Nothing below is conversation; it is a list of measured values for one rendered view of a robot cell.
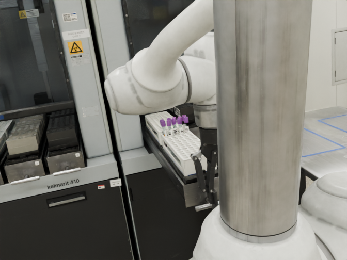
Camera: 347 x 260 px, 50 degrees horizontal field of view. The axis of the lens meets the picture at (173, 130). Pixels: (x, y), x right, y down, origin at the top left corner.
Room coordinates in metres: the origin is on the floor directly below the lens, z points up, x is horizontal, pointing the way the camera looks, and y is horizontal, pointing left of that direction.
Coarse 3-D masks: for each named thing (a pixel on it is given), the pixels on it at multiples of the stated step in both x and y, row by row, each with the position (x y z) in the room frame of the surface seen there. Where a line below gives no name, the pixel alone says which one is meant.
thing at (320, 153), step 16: (320, 112) 1.42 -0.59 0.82; (336, 112) 1.39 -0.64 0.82; (304, 128) 1.25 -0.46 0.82; (320, 128) 1.23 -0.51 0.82; (336, 128) 1.20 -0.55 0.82; (304, 144) 1.10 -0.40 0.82; (320, 144) 1.08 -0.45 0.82; (336, 144) 1.06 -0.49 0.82; (304, 160) 0.98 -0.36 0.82; (320, 160) 0.96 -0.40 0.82; (336, 160) 0.95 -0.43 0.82; (320, 176) 0.86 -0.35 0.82
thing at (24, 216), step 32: (64, 0) 1.48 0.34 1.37; (96, 64) 1.50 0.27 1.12; (96, 96) 1.49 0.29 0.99; (96, 128) 1.49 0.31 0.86; (96, 160) 1.45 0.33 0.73; (0, 192) 1.32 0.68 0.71; (32, 192) 1.34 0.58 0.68; (64, 192) 1.36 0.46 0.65; (96, 192) 1.39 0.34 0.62; (0, 224) 1.31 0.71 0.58; (32, 224) 1.33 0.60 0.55; (64, 224) 1.36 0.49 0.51; (96, 224) 1.39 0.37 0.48; (0, 256) 1.30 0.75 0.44; (32, 256) 1.33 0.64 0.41; (64, 256) 1.35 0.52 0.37; (96, 256) 1.38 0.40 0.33; (128, 256) 1.41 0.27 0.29
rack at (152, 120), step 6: (150, 114) 1.59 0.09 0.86; (156, 114) 1.59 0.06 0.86; (162, 114) 1.57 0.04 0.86; (168, 114) 1.54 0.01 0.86; (150, 120) 1.48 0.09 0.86; (156, 120) 1.47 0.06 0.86; (150, 126) 1.52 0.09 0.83; (156, 126) 1.38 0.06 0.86; (156, 132) 1.34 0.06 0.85; (156, 138) 1.36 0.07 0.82
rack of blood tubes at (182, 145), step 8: (168, 136) 1.23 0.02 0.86; (176, 136) 1.22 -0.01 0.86; (184, 136) 1.21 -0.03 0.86; (192, 136) 1.20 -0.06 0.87; (168, 144) 1.16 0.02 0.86; (176, 144) 1.14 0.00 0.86; (184, 144) 1.12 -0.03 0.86; (192, 144) 1.12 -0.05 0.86; (200, 144) 1.11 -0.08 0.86; (168, 152) 1.18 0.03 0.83; (176, 152) 1.06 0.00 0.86; (184, 152) 1.05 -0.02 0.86; (192, 152) 1.04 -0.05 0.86; (176, 160) 1.09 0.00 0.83; (184, 160) 0.99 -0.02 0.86; (192, 160) 0.99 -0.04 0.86; (184, 168) 0.99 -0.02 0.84; (192, 168) 0.99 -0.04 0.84; (216, 168) 1.01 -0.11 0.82
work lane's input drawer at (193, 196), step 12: (144, 132) 1.54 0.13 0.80; (156, 144) 1.34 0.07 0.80; (156, 156) 1.32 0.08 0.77; (168, 156) 1.16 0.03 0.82; (168, 168) 1.12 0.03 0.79; (180, 180) 0.99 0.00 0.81; (192, 180) 0.96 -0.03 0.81; (204, 180) 0.96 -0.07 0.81; (216, 180) 0.97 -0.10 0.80; (180, 192) 1.00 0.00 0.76; (192, 192) 0.95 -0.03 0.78; (204, 192) 0.96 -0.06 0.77; (192, 204) 0.95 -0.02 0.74; (204, 204) 0.92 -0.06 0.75
